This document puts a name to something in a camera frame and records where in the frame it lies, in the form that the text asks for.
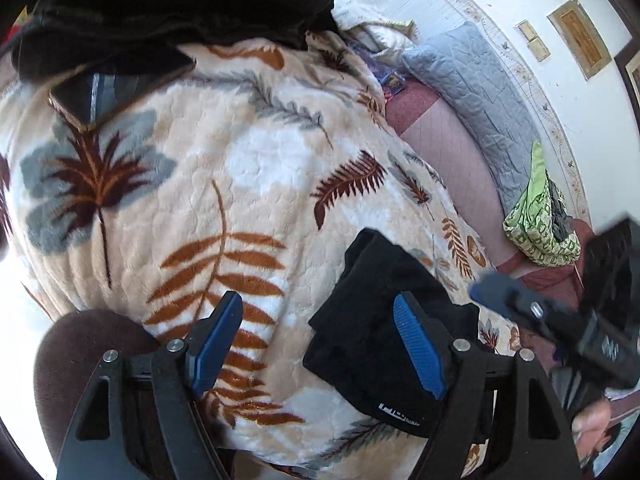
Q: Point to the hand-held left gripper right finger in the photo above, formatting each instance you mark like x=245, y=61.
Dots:
x=419, y=345

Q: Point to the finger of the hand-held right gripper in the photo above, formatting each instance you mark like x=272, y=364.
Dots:
x=500, y=295

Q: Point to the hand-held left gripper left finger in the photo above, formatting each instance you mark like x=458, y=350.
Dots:
x=216, y=345

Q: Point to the black pants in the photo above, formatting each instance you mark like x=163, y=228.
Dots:
x=370, y=320

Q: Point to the person's right hand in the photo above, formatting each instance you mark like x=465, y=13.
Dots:
x=592, y=425

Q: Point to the green printed cloth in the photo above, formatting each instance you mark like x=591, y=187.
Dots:
x=535, y=220

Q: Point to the brown round cushion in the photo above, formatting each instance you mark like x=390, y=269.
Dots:
x=85, y=355

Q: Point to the leaf print fleece blanket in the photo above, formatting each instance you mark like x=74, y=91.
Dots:
x=210, y=200

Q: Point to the pink bed sheet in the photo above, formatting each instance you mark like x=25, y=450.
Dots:
x=450, y=150

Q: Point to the blue-grey quilted pillow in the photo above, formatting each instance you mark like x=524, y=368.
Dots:
x=475, y=95

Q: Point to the smartphone with brown case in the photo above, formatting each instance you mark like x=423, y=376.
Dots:
x=115, y=92

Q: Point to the white patterned cloth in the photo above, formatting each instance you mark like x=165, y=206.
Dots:
x=370, y=25

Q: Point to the pile of black clothes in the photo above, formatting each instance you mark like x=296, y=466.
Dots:
x=165, y=5

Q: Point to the dark picture frame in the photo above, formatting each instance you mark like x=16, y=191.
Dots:
x=631, y=72

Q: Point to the beige wall switch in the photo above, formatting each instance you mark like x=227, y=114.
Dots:
x=538, y=49
x=526, y=30

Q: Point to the wooden framed wall panel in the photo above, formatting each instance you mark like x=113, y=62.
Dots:
x=580, y=37

